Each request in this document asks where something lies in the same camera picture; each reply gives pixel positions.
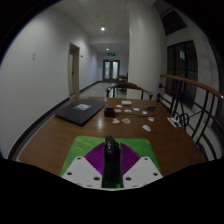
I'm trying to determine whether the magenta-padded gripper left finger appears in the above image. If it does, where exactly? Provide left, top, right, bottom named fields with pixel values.
left=62, top=142, right=106, bottom=189

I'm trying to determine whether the wooden chair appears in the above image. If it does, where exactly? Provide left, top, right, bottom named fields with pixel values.
left=105, top=81, right=155, bottom=101

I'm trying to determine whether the green mouse pad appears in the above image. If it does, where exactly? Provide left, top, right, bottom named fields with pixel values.
left=59, top=135, right=163, bottom=178

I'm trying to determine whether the dark closed laptop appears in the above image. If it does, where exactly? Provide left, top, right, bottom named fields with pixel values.
left=54, top=98, right=109, bottom=127

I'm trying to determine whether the large dark window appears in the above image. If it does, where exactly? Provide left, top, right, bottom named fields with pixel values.
left=165, top=40, right=199, bottom=109

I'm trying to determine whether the glass double door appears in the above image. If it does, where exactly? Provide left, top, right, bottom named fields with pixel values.
left=102, top=59, right=121, bottom=83

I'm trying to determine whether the pale side door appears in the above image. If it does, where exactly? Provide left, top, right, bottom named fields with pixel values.
left=67, top=42, right=81, bottom=98

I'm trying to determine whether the white notepad with pen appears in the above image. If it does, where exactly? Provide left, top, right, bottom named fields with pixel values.
left=166, top=116, right=183, bottom=129

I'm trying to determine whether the small black box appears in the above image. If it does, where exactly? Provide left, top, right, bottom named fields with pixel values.
left=104, top=107, right=116, bottom=118

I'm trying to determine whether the small dark transom window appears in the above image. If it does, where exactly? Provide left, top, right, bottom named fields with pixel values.
left=161, top=9, right=188, bottom=37

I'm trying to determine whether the wood-topped black metal railing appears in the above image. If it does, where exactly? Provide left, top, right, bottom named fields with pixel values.
left=156, top=73, right=224, bottom=161

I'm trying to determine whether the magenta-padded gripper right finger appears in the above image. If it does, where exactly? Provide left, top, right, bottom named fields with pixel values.
left=119, top=142, right=164, bottom=188

